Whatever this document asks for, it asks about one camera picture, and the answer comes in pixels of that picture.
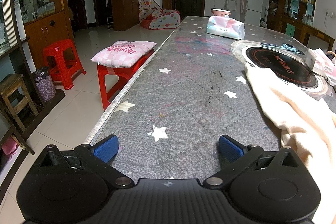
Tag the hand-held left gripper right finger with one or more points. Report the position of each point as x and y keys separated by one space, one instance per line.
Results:
x=230 y=148

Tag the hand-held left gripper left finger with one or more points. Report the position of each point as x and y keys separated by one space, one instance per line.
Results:
x=107 y=148

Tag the cream garment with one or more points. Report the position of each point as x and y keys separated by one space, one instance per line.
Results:
x=302 y=113

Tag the red plastic stool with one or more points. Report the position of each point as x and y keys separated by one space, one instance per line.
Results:
x=59 y=45
x=115 y=74

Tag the purple trash bin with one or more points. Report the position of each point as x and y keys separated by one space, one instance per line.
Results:
x=46 y=87

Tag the pink checkered cushion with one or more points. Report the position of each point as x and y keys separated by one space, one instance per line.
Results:
x=123 y=53

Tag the round black induction hob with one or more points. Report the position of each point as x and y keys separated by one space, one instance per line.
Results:
x=278 y=64

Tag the blue smartwatch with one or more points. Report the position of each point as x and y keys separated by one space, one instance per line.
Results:
x=287 y=47

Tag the wooden stool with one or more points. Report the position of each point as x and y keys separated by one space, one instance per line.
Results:
x=10 y=82

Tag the pink white tissue pack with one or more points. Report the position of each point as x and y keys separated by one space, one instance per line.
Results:
x=225 y=28

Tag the open white tissue pack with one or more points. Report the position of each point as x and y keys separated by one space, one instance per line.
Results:
x=320 y=61

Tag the wooden display cabinet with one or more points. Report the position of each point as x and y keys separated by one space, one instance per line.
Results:
x=44 y=32

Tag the pink bowl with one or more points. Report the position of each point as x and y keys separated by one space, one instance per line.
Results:
x=221 y=12

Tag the blue knitted bag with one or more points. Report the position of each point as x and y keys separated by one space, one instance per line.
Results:
x=331 y=54

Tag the polka dot play tent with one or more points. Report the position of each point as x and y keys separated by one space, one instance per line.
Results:
x=160 y=20

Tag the wooden side table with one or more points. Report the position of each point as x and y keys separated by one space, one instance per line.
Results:
x=309 y=29

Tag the white water dispenser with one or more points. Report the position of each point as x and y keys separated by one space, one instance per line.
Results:
x=231 y=3

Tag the white refrigerator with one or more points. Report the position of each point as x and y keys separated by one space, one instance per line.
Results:
x=253 y=3

